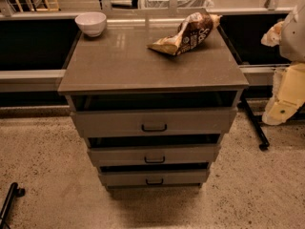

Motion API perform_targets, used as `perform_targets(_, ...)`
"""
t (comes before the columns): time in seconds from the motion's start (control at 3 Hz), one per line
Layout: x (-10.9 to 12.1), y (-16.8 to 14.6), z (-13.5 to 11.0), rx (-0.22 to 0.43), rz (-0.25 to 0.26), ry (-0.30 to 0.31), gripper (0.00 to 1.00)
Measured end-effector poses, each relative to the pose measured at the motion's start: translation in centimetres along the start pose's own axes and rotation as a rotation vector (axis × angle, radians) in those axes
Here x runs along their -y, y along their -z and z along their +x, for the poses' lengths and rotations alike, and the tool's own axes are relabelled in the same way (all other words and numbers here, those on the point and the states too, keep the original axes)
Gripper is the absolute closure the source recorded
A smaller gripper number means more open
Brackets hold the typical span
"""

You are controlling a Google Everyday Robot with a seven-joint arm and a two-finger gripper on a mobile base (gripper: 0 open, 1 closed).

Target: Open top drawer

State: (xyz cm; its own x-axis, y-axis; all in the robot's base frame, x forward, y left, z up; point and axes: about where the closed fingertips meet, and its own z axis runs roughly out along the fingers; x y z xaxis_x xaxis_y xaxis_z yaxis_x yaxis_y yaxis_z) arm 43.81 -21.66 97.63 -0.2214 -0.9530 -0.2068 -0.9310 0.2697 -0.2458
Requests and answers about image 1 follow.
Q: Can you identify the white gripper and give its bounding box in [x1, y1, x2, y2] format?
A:
[261, 21, 305, 126]

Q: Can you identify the grey top drawer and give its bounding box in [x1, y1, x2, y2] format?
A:
[71, 107, 237, 137]

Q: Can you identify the grey drawer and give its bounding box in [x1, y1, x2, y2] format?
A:
[88, 144, 220, 167]
[99, 170, 210, 187]
[71, 107, 237, 137]

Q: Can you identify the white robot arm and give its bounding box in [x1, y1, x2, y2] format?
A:
[261, 0, 305, 125]

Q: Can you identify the grey drawer cabinet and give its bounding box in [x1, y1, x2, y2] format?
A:
[57, 8, 250, 191]

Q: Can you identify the grey bottom drawer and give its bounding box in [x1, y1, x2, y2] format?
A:
[99, 170, 210, 187]

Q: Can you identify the grey middle drawer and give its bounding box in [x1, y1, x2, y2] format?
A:
[88, 144, 220, 167]

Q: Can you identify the black metal stand leg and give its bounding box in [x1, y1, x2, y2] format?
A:
[240, 95, 270, 152]

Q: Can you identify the brown snack bag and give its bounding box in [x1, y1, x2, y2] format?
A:
[148, 12, 221, 55]

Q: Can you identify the white ceramic bowl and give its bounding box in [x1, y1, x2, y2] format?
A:
[74, 11, 107, 37]

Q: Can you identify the black pole lower left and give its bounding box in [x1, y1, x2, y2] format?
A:
[0, 182, 26, 229]

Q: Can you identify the white wire basket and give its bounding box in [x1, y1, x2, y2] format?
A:
[138, 0, 214, 10]

